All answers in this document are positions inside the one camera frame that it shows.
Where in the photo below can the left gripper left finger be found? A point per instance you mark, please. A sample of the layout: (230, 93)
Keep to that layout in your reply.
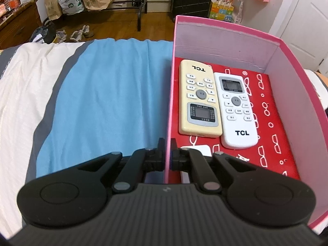
(135, 168)

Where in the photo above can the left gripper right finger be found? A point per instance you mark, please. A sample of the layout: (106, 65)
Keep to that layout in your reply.
(195, 164)

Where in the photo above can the white USB charger cube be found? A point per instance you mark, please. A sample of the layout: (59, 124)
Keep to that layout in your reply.
(198, 150)

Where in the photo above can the cream TCL remote control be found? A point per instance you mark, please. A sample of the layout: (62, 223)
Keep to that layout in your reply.
(199, 110)

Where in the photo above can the white TCL remote control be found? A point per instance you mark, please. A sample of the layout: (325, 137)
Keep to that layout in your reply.
(238, 124)

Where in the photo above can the pink cardboard box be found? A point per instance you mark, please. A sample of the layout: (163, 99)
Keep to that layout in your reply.
(305, 121)

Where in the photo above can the striped bed sheet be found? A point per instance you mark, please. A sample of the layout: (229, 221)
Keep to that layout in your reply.
(70, 112)

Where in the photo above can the pair of slippers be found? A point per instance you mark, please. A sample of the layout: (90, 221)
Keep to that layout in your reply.
(76, 36)

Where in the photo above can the colourful gift bag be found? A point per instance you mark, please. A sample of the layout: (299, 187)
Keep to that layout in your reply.
(222, 10)

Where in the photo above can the black clothes rack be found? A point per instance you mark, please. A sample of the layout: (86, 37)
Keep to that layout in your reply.
(139, 5)

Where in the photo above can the black bag on floor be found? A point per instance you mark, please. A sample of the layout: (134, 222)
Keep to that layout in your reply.
(44, 34)

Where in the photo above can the white printed plastic bag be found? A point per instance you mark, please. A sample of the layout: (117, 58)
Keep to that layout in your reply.
(71, 7)

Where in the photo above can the small brown paper bag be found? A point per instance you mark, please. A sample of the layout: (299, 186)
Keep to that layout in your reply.
(53, 9)

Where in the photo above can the white door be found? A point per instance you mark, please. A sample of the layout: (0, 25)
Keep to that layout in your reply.
(302, 25)

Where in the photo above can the wooden nightstand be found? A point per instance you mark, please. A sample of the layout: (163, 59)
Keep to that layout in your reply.
(20, 25)

